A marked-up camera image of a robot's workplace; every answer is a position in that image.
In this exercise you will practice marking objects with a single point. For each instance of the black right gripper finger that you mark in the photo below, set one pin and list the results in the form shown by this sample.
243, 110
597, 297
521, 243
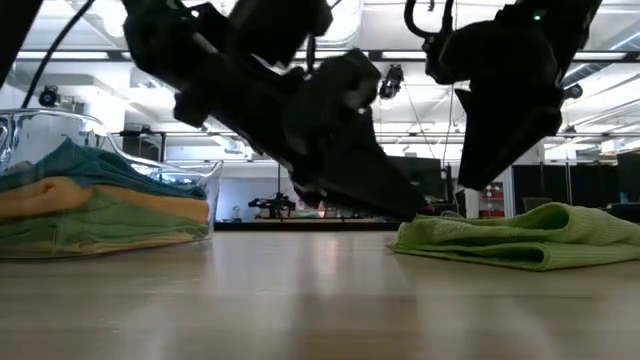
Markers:
492, 145

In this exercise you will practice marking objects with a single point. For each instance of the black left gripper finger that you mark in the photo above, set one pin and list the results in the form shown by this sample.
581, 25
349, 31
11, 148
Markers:
320, 196
360, 170

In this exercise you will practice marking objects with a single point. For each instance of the clear plastic bin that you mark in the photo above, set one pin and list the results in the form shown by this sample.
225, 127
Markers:
216, 180

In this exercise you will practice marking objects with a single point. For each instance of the lime microfiber towel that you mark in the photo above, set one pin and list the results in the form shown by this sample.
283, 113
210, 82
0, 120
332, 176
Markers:
525, 235

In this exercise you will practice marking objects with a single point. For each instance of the blue microfiber towel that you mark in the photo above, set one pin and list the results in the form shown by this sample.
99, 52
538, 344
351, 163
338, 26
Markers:
100, 167

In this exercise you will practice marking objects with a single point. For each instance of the green microfiber towel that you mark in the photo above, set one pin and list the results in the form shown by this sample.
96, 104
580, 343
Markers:
100, 225

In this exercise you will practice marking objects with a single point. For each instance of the orange microfiber towel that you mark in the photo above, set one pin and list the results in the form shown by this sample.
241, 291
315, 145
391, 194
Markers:
50, 197

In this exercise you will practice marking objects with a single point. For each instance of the yellow microfiber towel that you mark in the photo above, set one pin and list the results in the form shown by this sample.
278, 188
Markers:
75, 248

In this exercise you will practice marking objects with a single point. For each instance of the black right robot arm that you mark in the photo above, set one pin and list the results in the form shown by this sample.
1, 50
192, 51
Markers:
560, 20

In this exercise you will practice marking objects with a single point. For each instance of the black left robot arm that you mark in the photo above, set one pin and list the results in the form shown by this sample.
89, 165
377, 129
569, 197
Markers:
200, 30

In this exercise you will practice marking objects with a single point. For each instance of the small black robot arm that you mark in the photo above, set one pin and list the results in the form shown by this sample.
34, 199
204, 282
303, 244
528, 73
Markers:
274, 205

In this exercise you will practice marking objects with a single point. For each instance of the small red drawer shelf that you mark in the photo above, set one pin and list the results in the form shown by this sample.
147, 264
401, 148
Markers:
492, 200

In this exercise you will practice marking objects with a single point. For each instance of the black computer monitor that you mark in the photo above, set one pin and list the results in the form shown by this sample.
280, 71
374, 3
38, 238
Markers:
430, 175

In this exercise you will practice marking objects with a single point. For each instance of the grey chair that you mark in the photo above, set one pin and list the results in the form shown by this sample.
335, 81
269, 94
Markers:
536, 202

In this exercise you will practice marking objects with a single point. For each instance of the black hanging screen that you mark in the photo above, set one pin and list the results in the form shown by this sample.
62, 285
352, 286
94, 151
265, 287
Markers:
145, 145

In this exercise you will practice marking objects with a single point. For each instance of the black cabinet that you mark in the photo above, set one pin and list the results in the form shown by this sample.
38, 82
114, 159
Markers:
629, 175

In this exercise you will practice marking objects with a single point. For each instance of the black aluminium table frame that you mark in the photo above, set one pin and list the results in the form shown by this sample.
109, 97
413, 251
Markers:
300, 226

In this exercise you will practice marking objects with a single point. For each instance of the small black mounted camera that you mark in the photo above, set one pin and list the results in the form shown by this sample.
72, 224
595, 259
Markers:
573, 91
48, 96

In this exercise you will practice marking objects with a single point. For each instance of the black overhead camera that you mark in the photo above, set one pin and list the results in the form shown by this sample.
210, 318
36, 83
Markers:
391, 82

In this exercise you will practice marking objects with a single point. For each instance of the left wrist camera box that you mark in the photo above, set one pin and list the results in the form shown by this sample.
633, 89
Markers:
350, 77

